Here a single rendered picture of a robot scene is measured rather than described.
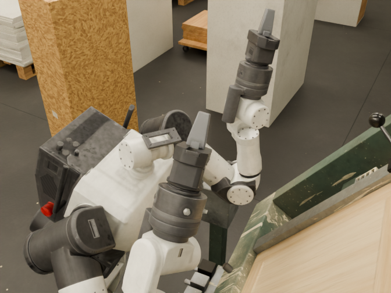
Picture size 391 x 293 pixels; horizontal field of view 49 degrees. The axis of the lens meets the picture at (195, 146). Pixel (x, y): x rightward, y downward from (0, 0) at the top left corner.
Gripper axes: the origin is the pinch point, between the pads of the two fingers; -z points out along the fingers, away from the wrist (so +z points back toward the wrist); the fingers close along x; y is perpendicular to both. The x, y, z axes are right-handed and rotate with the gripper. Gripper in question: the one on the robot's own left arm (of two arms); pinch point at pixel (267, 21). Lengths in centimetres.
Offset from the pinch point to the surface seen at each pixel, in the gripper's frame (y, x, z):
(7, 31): 128, -324, 85
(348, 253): -19, 35, 42
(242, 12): -57, -211, 20
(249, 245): -14, -3, 71
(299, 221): -22, 8, 53
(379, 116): -27.3, 16.9, 15.1
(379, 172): -31.3, 19.5, 28.7
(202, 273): -3, -9, 89
